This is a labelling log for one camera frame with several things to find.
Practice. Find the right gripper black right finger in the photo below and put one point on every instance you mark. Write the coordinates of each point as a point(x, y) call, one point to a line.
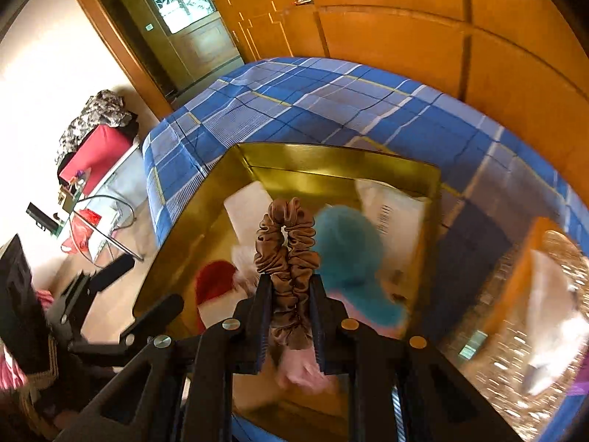
point(345, 346)

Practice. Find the wooden wall cabinet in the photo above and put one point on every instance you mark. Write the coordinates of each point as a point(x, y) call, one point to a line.
point(516, 61)

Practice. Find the metal frame side table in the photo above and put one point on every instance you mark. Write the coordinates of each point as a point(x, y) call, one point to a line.
point(100, 200)

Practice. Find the blue plaid tablecloth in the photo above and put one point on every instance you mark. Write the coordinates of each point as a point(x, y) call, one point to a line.
point(492, 183)

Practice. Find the red knitted cloth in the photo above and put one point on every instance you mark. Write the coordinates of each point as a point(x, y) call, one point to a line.
point(214, 293)

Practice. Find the white printed packet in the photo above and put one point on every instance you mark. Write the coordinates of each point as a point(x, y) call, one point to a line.
point(398, 218)

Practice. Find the brown satin scrunchie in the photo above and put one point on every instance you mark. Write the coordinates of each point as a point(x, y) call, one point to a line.
point(284, 251)

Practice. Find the fluffy blue cloth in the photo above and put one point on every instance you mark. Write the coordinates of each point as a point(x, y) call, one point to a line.
point(351, 254)

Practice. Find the purple carton box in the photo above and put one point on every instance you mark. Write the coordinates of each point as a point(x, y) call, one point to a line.
point(580, 386)

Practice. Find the ornate silver tissue box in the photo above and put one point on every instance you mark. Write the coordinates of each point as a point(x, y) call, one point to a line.
point(522, 342)

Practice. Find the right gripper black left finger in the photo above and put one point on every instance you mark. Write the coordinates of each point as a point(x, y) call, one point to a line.
point(236, 345)

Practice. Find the patterned grey cloth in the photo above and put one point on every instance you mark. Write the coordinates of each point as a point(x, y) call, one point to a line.
point(105, 108)

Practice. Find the gold tray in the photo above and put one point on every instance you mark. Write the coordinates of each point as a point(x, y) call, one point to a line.
point(316, 175)

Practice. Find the glass panel door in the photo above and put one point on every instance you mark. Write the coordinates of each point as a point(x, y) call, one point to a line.
point(183, 44)

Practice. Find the white tissue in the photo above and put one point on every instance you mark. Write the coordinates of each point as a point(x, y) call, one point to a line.
point(556, 330)

